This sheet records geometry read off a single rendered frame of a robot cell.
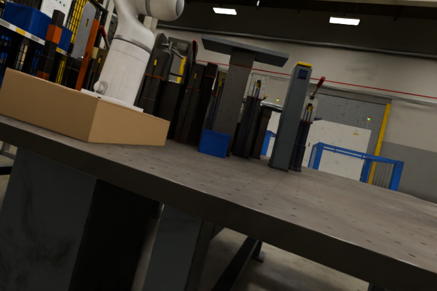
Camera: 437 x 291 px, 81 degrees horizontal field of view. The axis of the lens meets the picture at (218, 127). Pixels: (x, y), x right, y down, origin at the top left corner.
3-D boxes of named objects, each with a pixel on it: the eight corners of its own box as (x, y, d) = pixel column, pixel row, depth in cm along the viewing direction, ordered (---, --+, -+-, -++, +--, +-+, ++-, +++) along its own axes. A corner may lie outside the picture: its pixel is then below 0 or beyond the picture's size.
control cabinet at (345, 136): (279, 171, 868) (296, 101, 872) (280, 169, 919) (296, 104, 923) (356, 192, 792) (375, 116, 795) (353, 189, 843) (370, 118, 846)
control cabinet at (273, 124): (266, 162, 1123) (279, 108, 1127) (278, 165, 1103) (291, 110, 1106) (252, 163, 901) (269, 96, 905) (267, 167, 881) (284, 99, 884)
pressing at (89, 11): (83, 62, 157) (97, 9, 158) (71, 56, 146) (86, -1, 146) (82, 62, 157) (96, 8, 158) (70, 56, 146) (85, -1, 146)
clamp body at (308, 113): (296, 171, 129) (313, 101, 130) (302, 174, 118) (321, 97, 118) (281, 167, 130) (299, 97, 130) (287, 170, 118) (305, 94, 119)
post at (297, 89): (284, 169, 112) (308, 73, 113) (288, 172, 105) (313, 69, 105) (267, 165, 113) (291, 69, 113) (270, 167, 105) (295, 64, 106)
